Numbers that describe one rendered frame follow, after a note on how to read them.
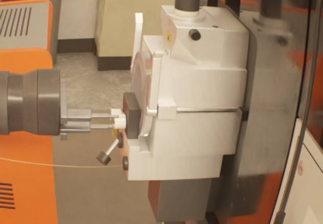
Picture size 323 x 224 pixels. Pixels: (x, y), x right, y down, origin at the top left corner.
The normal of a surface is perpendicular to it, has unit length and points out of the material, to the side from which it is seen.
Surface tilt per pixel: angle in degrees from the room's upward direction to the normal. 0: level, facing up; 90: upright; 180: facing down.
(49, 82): 26
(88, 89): 0
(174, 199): 90
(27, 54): 90
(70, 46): 90
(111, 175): 0
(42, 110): 117
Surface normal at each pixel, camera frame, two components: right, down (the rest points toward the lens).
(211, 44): 0.19, 0.42
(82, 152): 0.09, -0.91
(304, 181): -0.98, 0.00
